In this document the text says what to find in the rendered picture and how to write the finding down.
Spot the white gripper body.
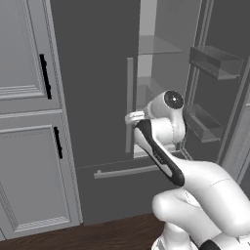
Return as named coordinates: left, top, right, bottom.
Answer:
left=124, top=110, right=146, bottom=127

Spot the glass fridge shelf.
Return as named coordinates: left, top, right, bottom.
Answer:
left=138, top=34, right=184, bottom=56
left=135, top=75, right=168, bottom=111

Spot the dark grey fridge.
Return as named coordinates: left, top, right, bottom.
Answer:
left=49, top=0, right=250, bottom=227

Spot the dark grey closed fridge door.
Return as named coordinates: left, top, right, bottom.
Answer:
left=49, top=0, right=142, bottom=169

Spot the dark grey fridge drawer front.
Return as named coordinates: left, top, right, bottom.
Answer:
left=74, top=157, right=184, bottom=227

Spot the dark grey open fridge door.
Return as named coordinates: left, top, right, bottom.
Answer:
left=183, top=0, right=250, bottom=165

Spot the short grey door shelf bin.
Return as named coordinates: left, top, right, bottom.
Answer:
left=184, top=104, right=225, bottom=144

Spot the long grey door shelf bin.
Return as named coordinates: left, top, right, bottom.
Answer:
left=188, top=45, right=245, bottom=81

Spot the tall grey cabinet door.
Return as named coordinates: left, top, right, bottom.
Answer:
left=0, top=109, right=83, bottom=242

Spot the short grey cabinet door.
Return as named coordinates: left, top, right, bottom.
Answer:
left=0, top=0, right=63, bottom=115

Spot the grey vertical fridge door handle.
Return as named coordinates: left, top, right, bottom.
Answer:
left=125, top=57, right=135, bottom=154

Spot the grey horizontal fridge drawer handle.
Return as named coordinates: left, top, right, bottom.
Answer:
left=93, top=164, right=161, bottom=181

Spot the short black cabinet handle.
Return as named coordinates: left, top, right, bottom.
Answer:
left=53, top=126, right=64, bottom=160

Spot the long black cabinet handle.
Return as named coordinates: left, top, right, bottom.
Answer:
left=39, top=53, right=53, bottom=101

